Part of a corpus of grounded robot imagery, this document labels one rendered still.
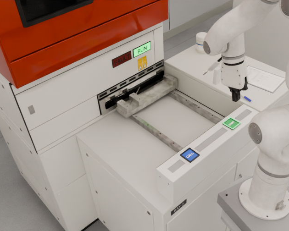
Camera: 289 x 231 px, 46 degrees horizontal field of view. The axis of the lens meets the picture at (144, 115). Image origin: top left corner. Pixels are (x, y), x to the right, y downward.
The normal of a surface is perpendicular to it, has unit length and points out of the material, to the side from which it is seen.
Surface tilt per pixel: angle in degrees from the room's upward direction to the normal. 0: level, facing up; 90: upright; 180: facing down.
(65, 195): 90
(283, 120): 30
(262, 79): 0
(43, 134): 90
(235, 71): 86
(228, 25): 57
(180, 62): 0
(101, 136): 0
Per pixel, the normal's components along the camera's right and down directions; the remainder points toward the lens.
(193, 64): -0.07, -0.76
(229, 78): -0.75, 0.47
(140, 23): 0.66, 0.46
